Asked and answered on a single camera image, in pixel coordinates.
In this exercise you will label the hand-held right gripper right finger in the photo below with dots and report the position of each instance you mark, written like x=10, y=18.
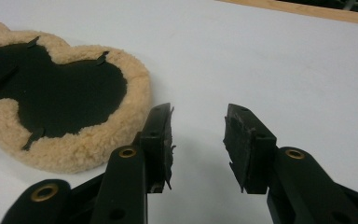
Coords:
x=295, y=186

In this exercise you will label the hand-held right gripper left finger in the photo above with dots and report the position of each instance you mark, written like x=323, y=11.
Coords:
x=127, y=183

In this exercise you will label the tan fleece black-lined ear warmer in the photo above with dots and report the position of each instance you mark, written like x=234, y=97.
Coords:
x=84, y=146

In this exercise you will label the white table sheet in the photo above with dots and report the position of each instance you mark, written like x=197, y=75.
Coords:
x=261, y=68

